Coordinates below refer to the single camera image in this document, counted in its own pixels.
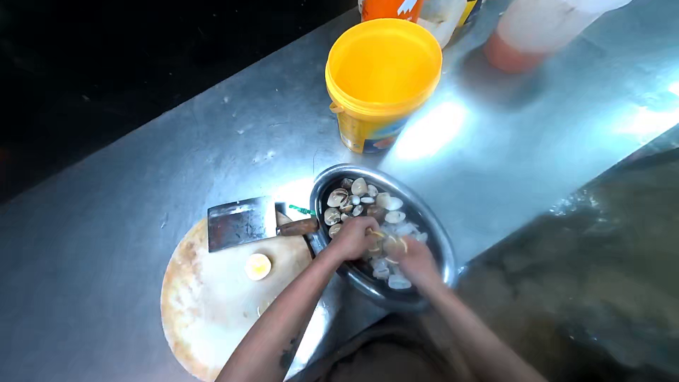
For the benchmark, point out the person's left hand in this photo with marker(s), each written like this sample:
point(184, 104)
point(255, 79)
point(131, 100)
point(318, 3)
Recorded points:
point(350, 240)

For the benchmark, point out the person's right hand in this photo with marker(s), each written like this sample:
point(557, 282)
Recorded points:
point(419, 261)

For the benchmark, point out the person's left fingers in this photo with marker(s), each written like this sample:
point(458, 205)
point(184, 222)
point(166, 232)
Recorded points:
point(370, 225)

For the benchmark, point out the person's right fingers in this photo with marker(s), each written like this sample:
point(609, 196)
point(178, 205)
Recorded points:
point(399, 248)

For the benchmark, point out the thin lemon slice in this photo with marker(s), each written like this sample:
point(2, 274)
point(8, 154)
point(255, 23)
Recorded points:
point(264, 306)
point(393, 253)
point(375, 245)

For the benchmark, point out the person's left forearm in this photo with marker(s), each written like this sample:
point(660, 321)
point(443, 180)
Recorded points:
point(292, 313)

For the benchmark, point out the person's right forearm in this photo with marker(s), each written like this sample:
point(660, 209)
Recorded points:
point(472, 329)

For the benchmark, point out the pile of ice cubes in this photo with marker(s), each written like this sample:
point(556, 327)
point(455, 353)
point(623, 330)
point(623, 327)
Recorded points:
point(399, 281)

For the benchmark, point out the pile of clams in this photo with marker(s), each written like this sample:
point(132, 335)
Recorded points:
point(337, 198)

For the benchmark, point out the oval metal bowl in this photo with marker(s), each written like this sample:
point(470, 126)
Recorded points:
point(430, 212)

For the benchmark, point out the green plastic strip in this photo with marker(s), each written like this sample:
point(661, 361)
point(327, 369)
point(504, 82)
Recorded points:
point(302, 210)

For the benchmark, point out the person's body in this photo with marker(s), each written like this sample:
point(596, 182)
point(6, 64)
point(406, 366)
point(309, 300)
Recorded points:
point(387, 355)

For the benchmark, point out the cut lemon half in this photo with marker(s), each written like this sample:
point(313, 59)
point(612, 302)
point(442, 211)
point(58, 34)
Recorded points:
point(258, 267)

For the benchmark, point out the yellow plastic bucket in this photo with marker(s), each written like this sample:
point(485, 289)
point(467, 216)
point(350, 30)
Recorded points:
point(384, 69)

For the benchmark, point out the metal table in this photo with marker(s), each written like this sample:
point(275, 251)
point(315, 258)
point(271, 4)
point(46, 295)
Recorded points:
point(223, 138)

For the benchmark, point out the round cutting board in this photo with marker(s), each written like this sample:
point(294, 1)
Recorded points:
point(201, 313)

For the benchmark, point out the orange container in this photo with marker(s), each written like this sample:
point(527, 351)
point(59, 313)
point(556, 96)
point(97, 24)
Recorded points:
point(387, 8)

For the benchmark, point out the translucent white plastic container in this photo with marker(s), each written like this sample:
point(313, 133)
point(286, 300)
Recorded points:
point(441, 18)

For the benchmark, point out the yellow and black package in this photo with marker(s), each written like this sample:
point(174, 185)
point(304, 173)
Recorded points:
point(468, 11)

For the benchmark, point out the white and red container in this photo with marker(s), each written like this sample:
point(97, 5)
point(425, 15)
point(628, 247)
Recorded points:
point(536, 32)

